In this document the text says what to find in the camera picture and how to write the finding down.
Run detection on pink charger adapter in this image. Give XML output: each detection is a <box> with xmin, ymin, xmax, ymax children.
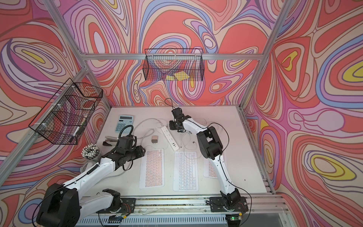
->
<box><xmin>151</xmin><ymin>135</ymin><xmax>158</xmax><ymax>144</ymax></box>

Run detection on pink keyboard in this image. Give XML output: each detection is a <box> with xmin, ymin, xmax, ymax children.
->
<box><xmin>203</xmin><ymin>159</ymin><xmax>217</xmax><ymax>179</ymax></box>
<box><xmin>139</xmin><ymin>148</ymin><xmax>165</xmax><ymax>189</ymax></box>

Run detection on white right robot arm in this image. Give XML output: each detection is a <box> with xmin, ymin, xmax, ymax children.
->
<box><xmin>169</xmin><ymin>107</ymin><xmax>241</xmax><ymax>211</ymax></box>

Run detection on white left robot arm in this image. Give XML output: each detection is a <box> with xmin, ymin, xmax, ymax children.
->
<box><xmin>32</xmin><ymin>135</ymin><xmax>146</xmax><ymax>227</ymax></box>

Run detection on middle white keyboard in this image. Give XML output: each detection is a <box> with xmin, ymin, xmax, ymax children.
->
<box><xmin>173</xmin><ymin>151</ymin><xmax>199</xmax><ymax>192</ymax></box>

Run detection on white power strip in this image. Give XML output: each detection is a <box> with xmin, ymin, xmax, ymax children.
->
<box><xmin>161</xmin><ymin>126</ymin><xmax>180</xmax><ymax>151</ymax></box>

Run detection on black stapler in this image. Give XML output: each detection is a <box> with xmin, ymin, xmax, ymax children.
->
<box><xmin>103</xmin><ymin>136</ymin><xmax>119</xmax><ymax>146</ymax></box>

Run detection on light blue calculator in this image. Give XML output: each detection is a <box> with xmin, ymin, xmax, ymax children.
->
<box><xmin>115</xmin><ymin>115</ymin><xmax>134</xmax><ymax>133</ymax></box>

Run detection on clear cup of pens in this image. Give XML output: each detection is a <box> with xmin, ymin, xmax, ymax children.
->
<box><xmin>81</xmin><ymin>144</ymin><xmax>101</xmax><ymax>160</ymax></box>

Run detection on yellow sticky notes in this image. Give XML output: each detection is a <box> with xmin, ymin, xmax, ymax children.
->
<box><xmin>165</xmin><ymin>71</ymin><xmax>190</xmax><ymax>81</ymax></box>

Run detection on marker in left basket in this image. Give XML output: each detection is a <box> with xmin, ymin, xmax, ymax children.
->
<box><xmin>69</xmin><ymin>126</ymin><xmax>81</xmax><ymax>142</ymax></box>

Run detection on back wall wire basket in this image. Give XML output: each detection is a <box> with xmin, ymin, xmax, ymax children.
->
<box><xmin>142</xmin><ymin>48</ymin><xmax>205</xmax><ymax>81</ymax></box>

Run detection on wall wire basket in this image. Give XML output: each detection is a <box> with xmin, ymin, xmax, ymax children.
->
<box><xmin>28</xmin><ymin>79</ymin><xmax>103</xmax><ymax>145</ymax></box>
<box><xmin>142</xmin><ymin>48</ymin><xmax>205</xmax><ymax>81</ymax></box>

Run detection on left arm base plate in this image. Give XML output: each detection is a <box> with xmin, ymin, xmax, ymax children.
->
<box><xmin>97</xmin><ymin>198</ymin><xmax>136</xmax><ymax>214</ymax></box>

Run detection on left wall wire basket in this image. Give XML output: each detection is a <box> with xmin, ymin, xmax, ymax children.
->
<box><xmin>28</xmin><ymin>79</ymin><xmax>103</xmax><ymax>145</ymax></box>

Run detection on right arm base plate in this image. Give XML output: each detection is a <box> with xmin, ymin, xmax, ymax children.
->
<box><xmin>209</xmin><ymin>196</ymin><xmax>249</xmax><ymax>214</ymax></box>

